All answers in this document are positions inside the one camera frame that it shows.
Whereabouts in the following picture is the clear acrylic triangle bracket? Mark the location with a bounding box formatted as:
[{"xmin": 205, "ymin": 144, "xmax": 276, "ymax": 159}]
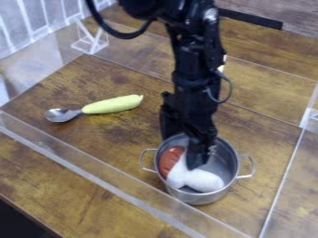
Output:
[{"xmin": 70, "ymin": 21, "xmax": 109, "ymax": 55}]

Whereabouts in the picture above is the red and white plush mushroom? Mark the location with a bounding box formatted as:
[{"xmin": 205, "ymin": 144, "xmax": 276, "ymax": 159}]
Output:
[{"xmin": 158, "ymin": 146, "xmax": 224, "ymax": 193}]

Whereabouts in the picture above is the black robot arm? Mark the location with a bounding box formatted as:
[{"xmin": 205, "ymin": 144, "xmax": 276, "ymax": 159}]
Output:
[{"xmin": 118, "ymin": 0, "xmax": 224, "ymax": 170}]

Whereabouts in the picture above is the clear acrylic barrier wall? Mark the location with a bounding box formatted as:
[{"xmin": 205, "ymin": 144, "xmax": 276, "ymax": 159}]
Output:
[{"xmin": 0, "ymin": 0, "xmax": 318, "ymax": 238}]

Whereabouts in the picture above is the silver metal pot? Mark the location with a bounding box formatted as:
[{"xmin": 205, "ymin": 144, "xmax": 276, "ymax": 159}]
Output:
[{"xmin": 138, "ymin": 134, "xmax": 256, "ymax": 205}]

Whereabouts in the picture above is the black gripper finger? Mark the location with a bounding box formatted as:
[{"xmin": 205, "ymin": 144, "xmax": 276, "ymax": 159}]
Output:
[
  {"xmin": 185, "ymin": 127, "xmax": 217, "ymax": 170},
  {"xmin": 158, "ymin": 105, "xmax": 181, "ymax": 139}
]

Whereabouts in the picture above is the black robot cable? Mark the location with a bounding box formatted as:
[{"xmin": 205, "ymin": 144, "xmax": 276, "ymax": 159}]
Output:
[{"xmin": 84, "ymin": 0, "xmax": 233, "ymax": 104}]

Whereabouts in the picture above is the black wall strip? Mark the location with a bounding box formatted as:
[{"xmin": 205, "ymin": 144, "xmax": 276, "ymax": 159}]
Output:
[{"xmin": 219, "ymin": 8, "xmax": 283, "ymax": 30}]

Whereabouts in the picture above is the yellow handled metal spoon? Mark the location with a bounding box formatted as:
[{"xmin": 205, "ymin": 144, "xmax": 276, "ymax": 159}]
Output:
[{"xmin": 44, "ymin": 95, "xmax": 142, "ymax": 123}]

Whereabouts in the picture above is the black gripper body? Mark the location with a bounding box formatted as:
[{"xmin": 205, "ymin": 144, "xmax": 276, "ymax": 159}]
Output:
[{"xmin": 161, "ymin": 72, "xmax": 220, "ymax": 133}]

